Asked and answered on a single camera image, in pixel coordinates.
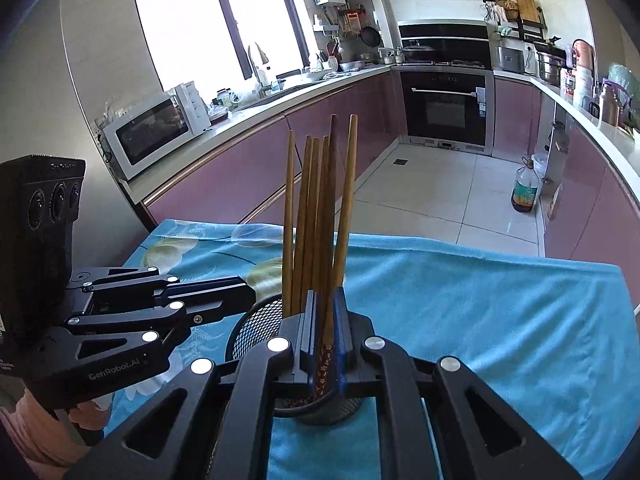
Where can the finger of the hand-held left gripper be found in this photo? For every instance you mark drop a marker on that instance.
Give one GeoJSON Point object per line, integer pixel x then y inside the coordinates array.
{"type": "Point", "coordinates": [220, 305]}
{"type": "Point", "coordinates": [210, 284]}

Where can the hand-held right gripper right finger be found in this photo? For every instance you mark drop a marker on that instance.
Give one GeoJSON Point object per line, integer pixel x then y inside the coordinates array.
{"type": "Point", "coordinates": [342, 340]}

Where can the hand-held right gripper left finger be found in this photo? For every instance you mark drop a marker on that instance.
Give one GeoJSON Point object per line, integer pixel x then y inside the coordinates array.
{"type": "Point", "coordinates": [307, 340]}

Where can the black mesh holder cup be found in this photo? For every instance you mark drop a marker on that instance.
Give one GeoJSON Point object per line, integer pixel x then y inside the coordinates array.
{"type": "Point", "coordinates": [250, 325]}

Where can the bunch of wooden chopsticks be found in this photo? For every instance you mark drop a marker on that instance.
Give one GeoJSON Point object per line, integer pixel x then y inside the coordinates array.
{"type": "Point", "coordinates": [289, 210]}

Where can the single wooden chopstick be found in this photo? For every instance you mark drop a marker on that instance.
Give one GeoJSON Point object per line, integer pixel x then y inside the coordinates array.
{"type": "Point", "coordinates": [327, 210]}

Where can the person's left hand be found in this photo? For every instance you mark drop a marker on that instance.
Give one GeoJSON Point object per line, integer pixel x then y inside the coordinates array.
{"type": "Point", "coordinates": [92, 410]}

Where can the pink base cabinets long row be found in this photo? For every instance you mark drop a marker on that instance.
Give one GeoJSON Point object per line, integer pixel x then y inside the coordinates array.
{"type": "Point", "coordinates": [240, 170]}

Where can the blue floral tablecloth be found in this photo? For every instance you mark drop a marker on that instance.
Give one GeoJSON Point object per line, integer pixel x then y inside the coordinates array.
{"type": "Point", "coordinates": [475, 310]}

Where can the white microwave oven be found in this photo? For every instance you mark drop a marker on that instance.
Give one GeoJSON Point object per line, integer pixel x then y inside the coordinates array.
{"type": "Point", "coordinates": [150, 132]}

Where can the white kitchen countertop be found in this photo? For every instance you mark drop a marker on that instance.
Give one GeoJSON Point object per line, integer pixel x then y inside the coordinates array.
{"type": "Point", "coordinates": [250, 112]}

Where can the kitchen sink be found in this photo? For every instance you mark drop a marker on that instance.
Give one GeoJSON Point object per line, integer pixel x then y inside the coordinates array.
{"type": "Point", "coordinates": [280, 94]}

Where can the plastic oil bottle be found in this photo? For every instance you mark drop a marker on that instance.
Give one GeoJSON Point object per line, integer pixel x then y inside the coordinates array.
{"type": "Point", "coordinates": [524, 192]}

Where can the black built-in oven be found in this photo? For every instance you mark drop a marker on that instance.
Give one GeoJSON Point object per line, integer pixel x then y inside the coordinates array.
{"type": "Point", "coordinates": [442, 105]}

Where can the steel mixing bowl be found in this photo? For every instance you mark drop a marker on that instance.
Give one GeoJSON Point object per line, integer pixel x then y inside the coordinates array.
{"type": "Point", "coordinates": [352, 65]}

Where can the kitchen window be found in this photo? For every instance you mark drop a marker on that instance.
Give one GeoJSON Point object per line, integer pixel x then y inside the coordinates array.
{"type": "Point", "coordinates": [185, 20]}

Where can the pink base cabinets open gap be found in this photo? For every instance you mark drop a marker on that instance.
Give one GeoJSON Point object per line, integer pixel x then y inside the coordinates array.
{"type": "Point", "coordinates": [575, 200]}

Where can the black hanging frying pan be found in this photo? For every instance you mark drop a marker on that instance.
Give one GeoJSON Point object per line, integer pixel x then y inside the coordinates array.
{"type": "Point", "coordinates": [371, 36]}

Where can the wok with glass lid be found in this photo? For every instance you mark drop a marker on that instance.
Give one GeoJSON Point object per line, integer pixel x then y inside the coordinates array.
{"type": "Point", "coordinates": [419, 52]}

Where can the black range hood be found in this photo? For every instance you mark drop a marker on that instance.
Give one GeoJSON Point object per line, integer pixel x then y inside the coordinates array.
{"type": "Point", "coordinates": [445, 40]}

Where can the silver box appliance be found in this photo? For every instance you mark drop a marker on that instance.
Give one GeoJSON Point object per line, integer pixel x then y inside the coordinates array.
{"type": "Point", "coordinates": [510, 59]}

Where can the stainless steel pot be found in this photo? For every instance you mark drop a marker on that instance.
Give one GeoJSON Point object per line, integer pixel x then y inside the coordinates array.
{"type": "Point", "coordinates": [550, 67]}

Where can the white plastic container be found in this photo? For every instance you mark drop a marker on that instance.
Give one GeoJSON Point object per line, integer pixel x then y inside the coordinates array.
{"type": "Point", "coordinates": [582, 87]}

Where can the steel thermos bottle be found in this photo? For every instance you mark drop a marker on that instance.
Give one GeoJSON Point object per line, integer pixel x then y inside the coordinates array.
{"type": "Point", "coordinates": [609, 107]}

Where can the pink kettle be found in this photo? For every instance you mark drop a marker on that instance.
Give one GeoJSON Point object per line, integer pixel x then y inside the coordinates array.
{"type": "Point", "coordinates": [582, 55]}

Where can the wooden cutting board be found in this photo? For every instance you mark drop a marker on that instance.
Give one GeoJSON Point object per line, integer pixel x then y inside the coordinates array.
{"type": "Point", "coordinates": [528, 9]}

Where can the light green bag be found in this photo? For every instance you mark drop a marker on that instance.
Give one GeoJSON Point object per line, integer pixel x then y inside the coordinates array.
{"type": "Point", "coordinates": [625, 80]}

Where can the black wall rack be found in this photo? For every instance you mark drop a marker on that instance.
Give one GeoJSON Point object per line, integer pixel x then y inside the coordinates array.
{"type": "Point", "coordinates": [530, 25]}

